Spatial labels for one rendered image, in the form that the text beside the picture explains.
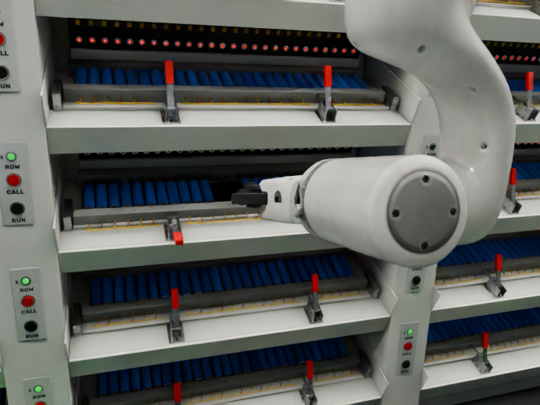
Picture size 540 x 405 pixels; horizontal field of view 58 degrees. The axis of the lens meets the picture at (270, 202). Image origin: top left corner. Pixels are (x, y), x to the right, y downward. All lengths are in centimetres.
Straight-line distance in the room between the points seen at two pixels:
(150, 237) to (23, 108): 27
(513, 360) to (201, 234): 84
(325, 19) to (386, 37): 47
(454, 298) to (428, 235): 77
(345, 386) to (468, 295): 33
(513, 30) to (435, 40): 68
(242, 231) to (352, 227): 49
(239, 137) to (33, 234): 35
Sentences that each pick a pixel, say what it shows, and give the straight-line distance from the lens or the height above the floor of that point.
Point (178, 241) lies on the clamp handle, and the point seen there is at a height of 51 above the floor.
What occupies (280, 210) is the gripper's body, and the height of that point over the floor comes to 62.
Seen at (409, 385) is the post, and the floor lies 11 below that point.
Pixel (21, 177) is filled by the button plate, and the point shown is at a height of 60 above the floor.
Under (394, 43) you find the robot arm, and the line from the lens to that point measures 38.
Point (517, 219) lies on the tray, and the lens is 114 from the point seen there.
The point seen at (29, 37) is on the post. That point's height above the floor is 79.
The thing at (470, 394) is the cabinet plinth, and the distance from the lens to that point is 135.
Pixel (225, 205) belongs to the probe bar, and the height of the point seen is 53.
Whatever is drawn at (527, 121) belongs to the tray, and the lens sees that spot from 110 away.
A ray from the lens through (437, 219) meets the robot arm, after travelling 37.
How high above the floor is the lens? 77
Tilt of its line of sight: 16 degrees down
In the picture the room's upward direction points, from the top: 2 degrees clockwise
